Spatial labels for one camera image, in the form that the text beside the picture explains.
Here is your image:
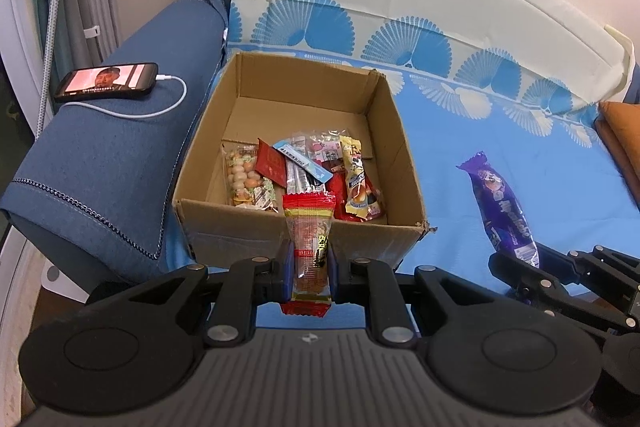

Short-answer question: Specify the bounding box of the silver printed snack pouch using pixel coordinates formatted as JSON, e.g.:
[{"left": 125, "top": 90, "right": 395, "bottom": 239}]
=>
[{"left": 286, "top": 134, "right": 326, "bottom": 194}]

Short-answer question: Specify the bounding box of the clear bag of colourful nuts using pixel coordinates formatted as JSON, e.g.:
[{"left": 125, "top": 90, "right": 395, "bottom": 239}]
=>
[{"left": 222, "top": 144, "right": 278, "bottom": 212}]

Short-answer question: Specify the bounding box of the white window frame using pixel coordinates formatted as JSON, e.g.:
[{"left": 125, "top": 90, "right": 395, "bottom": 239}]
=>
[{"left": 1, "top": 0, "right": 43, "bottom": 131}]

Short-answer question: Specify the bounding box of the blue white patterned sofa cover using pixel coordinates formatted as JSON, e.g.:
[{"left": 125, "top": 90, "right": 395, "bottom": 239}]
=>
[{"left": 164, "top": 0, "right": 640, "bottom": 333}]

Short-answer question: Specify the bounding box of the red coffee snack pouch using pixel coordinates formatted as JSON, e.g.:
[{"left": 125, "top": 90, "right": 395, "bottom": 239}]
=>
[{"left": 322, "top": 159, "right": 385, "bottom": 222}]

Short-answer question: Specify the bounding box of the light blue snack bar wrapper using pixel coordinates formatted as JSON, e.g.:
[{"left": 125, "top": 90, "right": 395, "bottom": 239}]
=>
[{"left": 272, "top": 140, "right": 333, "bottom": 183}]

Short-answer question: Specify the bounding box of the black smartphone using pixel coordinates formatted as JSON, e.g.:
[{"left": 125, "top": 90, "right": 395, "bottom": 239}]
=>
[{"left": 53, "top": 63, "right": 158, "bottom": 103}]

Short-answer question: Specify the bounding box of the red square snack packet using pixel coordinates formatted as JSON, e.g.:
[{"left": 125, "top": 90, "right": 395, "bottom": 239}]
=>
[{"left": 255, "top": 140, "right": 288, "bottom": 187}]

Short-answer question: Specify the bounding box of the brown cardboard box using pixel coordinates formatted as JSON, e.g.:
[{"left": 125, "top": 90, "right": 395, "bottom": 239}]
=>
[{"left": 172, "top": 52, "right": 428, "bottom": 268}]

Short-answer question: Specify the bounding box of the blue fabric sofa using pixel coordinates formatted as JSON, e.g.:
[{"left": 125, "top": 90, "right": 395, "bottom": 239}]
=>
[{"left": 1, "top": 0, "right": 231, "bottom": 291}]

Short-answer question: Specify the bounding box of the white charging cable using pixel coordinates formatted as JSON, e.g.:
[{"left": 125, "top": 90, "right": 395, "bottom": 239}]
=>
[{"left": 60, "top": 74, "right": 189, "bottom": 120}]

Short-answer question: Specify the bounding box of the purple candy bar wrapper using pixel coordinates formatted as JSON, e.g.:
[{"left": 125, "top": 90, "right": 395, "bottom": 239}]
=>
[{"left": 458, "top": 152, "right": 540, "bottom": 268}]

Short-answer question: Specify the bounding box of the yellow snack bar wrapper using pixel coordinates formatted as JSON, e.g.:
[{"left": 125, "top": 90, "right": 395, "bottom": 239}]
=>
[{"left": 340, "top": 135, "right": 383, "bottom": 221}]

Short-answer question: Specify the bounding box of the small red orange snack stick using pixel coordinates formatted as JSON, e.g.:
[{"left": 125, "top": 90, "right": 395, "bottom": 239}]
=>
[{"left": 281, "top": 192, "right": 335, "bottom": 319}]

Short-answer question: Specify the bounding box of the clear pink label candy bag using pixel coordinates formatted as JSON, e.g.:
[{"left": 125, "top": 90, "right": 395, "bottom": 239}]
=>
[{"left": 306, "top": 130, "right": 347, "bottom": 171}]

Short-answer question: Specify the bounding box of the orange cushion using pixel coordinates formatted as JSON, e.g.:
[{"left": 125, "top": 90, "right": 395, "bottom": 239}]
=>
[{"left": 596, "top": 102, "right": 640, "bottom": 204}]

